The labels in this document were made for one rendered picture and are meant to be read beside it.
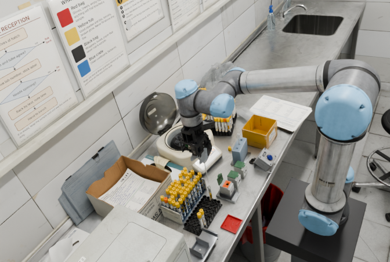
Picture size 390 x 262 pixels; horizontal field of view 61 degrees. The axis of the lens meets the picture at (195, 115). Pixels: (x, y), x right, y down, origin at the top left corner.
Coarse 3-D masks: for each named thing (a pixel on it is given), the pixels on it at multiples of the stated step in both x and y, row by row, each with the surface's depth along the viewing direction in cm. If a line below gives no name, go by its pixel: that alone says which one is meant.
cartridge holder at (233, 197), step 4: (220, 192) 142; (232, 192) 141; (236, 192) 143; (216, 196) 144; (220, 196) 143; (224, 196) 142; (228, 196) 140; (232, 196) 141; (236, 196) 141; (228, 200) 141; (232, 200) 140; (236, 200) 141
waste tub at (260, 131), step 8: (248, 120) 168; (256, 120) 172; (264, 120) 169; (272, 120) 166; (248, 128) 170; (256, 128) 176; (264, 128) 172; (272, 128) 161; (248, 136) 163; (256, 136) 160; (264, 136) 157; (272, 136) 164; (248, 144) 167; (256, 144) 164; (264, 144) 160
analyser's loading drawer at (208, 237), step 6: (204, 228) 126; (204, 234) 126; (210, 234) 126; (216, 234) 123; (198, 240) 122; (204, 240) 124; (210, 240) 124; (192, 246) 122; (198, 246) 123; (204, 246) 122; (210, 246) 122; (192, 252) 120; (198, 252) 117; (204, 252) 120; (192, 258) 119; (198, 258) 119; (204, 258) 118
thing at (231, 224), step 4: (228, 216) 135; (232, 216) 134; (224, 220) 134; (228, 220) 134; (232, 220) 134; (236, 220) 133; (240, 220) 133; (224, 224) 133; (228, 224) 132; (232, 224) 132; (236, 224) 132; (240, 224) 131; (224, 228) 131; (228, 228) 131; (232, 228) 131; (236, 228) 130; (232, 232) 129; (236, 232) 129
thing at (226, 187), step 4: (224, 180) 141; (220, 184) 140; (224, 184) 140; (228, 184) 140; (232, 184) 140; (220, 188) 140; (224, 188) 139; (228, 188) 138; (232, 188) 140; (224, 192) 141; (228, 192) 139
